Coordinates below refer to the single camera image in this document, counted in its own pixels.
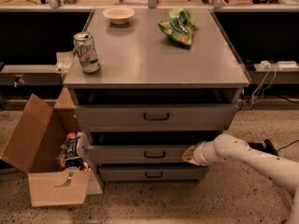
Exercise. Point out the covered gripper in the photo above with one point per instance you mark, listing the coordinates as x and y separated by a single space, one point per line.
200 154

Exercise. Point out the grey drawer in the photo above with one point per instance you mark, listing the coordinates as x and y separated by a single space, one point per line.
144 147
151 172
154 118

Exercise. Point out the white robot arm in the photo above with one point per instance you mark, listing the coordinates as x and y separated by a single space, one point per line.
226 147

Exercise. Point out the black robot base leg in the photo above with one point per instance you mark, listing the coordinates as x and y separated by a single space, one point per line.
269 147

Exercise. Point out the grey drawer cabinet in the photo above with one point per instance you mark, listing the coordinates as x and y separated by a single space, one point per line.
142 66

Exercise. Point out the grey bottom drawer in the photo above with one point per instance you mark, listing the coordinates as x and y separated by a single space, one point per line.
151 172

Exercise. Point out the grey top drawer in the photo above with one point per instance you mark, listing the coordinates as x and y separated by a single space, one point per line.
154 118

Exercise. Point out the black power adapter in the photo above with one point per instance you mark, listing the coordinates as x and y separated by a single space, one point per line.
257 146

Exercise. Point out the packaged items in box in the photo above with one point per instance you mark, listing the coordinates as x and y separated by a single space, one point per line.
69 158

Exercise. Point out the white power strip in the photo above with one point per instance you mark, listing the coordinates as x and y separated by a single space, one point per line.
288 64

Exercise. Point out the green chip bag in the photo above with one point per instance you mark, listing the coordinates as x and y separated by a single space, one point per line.
180 26

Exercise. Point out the green white soda can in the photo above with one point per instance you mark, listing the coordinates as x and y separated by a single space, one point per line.
87 55

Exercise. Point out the white paper bowl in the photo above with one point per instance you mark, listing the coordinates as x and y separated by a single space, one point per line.
119 15

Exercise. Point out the open cardboard box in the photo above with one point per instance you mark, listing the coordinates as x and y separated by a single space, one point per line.
34 148

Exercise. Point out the grey metal side bench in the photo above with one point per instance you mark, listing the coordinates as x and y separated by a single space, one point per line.
29 75

